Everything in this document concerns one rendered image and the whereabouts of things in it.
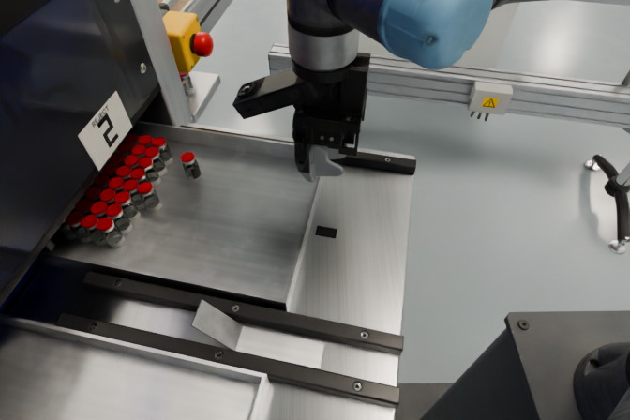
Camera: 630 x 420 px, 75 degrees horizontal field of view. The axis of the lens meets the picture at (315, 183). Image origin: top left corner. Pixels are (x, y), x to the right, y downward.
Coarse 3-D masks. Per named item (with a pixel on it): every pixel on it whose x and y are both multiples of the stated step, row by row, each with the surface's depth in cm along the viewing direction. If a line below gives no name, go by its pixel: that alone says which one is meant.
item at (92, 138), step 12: (108, 108) 51; (120, 108) 53; (96, 120) 49; (120, 120) 54; (84, 132) 48; (96, 132) 49; (120, 132) 54; (84, 144) 48; (96, 144) 50; (96, 156) 50; (108, 156) 52
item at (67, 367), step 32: (0, 320) 48; (0, 352) 48; (32, 352) 48; (64, 352) 48; (96, 352) 48; (128, 352) 47; (160, 352) 44; (0, 384) 45; (32, 384) 45; (64, 384) 45; (96, 384) 45; (128, 384) 45; (160, 384) 45; (192, 384) 45; (224, 384) 45; (256, 384) 45; (0, 416) 43; (32, 416) 43; (64, 416) 43; (96, 416) 43; (128, 416) 43; (160, 416) 43; (192, 416) 43; (224, 416) 43; (256, 416) 41
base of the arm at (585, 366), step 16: (592, 352) 54; (608, 352) 52; (624, 352) 49; (592, 368) 53; (608, 368) 50; (624, 368) 47; (576, 384) 53; (592, 384) 50; (608, 384) 48; (624, 384) 47; (576, 400) 53; (592, 400) 50; (608, 400) 48; (592, 416) 50; (608, 416) 48
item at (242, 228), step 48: (192, 144) 70; (240, 144) 67; (288, 144) 65; (192, 192) 63; (240, 192) 63; (288, 192) 63; (144, 240) 57; (192, 240) 57; (240, 240) 57; (288, 240) 57; (192, 288) 51; (240, 288) 53; (288, 288) 49
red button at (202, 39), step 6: (198, 36) 67; (204, 36) 67; (210, 36) 69; (198, 42) 67; (204, 42) 67; (210, 42) 68; (198, 48) 67; (204, 48) 68; (210, 48) 69; (198, 54) 69; (204, 54) 68; (210, 54) 70
